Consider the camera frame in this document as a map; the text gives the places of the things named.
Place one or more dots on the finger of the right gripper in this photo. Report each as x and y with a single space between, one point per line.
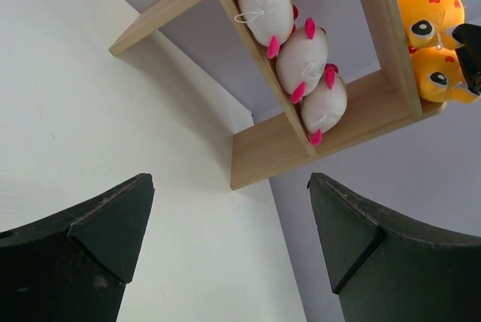
468 36

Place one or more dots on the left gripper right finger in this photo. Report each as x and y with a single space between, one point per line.
385 266

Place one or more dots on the wooden two-tier shelf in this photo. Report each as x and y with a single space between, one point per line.
379 103

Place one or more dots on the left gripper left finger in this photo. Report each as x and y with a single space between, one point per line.
74 265

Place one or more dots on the white pink plush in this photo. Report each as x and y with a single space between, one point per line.
302 60
271 22
323 108

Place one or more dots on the orange bear plush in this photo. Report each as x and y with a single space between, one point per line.
439 77
431 23

